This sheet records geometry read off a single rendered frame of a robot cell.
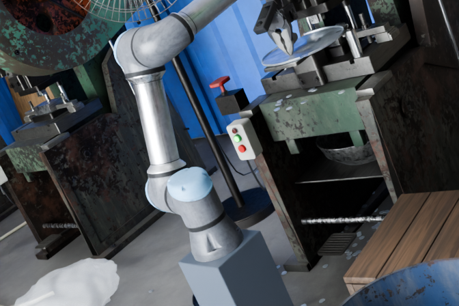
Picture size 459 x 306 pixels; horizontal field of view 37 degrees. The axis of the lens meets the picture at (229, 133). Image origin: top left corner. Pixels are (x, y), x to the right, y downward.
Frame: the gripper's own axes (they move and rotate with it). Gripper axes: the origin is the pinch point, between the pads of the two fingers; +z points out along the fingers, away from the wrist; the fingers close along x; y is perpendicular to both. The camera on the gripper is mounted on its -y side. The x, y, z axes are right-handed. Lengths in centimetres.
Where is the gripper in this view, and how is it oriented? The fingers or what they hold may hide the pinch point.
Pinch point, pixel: (288, 52)
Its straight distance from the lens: 222.1
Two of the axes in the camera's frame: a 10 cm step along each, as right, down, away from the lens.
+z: 3.9, 8.8, 2.7
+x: -7.3, 1.1, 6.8
